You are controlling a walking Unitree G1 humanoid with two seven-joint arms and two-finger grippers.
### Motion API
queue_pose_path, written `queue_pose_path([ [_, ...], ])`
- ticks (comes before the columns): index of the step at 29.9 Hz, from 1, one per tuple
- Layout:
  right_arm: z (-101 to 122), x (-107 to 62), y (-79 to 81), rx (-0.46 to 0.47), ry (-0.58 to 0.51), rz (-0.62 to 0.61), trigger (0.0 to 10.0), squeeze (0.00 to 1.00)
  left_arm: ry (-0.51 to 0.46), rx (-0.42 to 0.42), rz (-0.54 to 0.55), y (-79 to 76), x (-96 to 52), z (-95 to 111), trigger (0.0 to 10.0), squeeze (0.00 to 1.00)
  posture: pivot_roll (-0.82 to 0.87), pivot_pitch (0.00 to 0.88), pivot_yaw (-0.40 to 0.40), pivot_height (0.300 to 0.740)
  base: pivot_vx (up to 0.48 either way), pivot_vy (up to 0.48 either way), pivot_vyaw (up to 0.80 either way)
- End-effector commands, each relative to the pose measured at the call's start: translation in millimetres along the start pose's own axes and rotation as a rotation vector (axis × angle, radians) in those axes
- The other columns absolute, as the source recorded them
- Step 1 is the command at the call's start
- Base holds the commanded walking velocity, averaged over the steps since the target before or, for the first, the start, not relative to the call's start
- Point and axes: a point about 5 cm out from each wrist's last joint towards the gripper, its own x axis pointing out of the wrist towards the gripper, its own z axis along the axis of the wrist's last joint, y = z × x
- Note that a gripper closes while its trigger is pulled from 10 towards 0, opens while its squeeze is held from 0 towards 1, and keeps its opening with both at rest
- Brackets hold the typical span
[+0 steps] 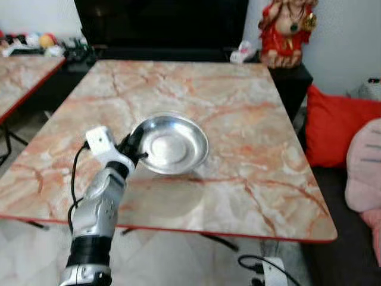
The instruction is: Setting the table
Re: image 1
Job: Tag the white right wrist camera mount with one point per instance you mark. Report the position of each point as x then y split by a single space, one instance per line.
275 273

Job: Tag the small white pink ornament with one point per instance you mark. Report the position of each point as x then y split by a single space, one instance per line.
243 52

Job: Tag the pink plush cushion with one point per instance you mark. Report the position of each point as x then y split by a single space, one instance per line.
374 235

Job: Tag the pale pink striped cushion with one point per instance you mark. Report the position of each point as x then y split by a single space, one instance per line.
364 167

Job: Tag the grey appliance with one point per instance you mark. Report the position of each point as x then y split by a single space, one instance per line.
370 89

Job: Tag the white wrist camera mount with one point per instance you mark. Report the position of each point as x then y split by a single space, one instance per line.
102 143
275 273

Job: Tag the white figurine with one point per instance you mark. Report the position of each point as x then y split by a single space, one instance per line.
32 40

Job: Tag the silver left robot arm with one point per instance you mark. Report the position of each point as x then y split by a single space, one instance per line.
98 208

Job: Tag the orange ball ornament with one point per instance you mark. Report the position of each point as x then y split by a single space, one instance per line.
47 40

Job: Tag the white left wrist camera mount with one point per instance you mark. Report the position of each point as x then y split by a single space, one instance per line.
102 143

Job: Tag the red and gold statue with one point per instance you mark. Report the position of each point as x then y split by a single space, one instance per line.
287 36

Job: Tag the shallow stainless steel plate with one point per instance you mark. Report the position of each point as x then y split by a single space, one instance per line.
172 146

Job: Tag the red cushion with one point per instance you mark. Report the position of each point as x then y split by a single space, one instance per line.
336 125

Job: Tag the black television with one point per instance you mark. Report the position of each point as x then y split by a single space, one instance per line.
161 24

